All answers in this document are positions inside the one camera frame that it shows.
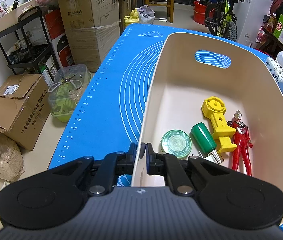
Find green round ointment tin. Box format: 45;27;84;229
160;129;192;160

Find green bottle silver cap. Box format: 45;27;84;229
191;122;224;164

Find yellow plastic toy tool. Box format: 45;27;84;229
201;96;237;153

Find red Ultraman action figure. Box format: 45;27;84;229
227;110;253;176

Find beige plastic storage bin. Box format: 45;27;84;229
130;32;283;225

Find blue silicone baking mat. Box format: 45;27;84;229
48;23;283;233

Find green clear plastic container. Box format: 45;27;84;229
48;64;92;122

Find open cardboard box on floor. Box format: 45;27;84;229
0;74;50;151

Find sack of grain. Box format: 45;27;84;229
0;134;24;181

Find yellow oil jug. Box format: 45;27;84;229
124;8;139;27

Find large lower cardboard box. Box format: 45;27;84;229
58;0;120;73

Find clear plastic bag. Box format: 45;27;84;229
137;5;155;24

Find black metal shelf rack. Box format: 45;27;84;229
0;6;60;79

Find white tissue pack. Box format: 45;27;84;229
266;50;283;94

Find green black bicycle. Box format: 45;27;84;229
204;0;244;42

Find red bucket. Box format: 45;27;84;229
193;0;211;25

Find white chest freezer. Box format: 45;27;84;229
233;0;274;48

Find white handled scissors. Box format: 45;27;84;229
48;74;82;93

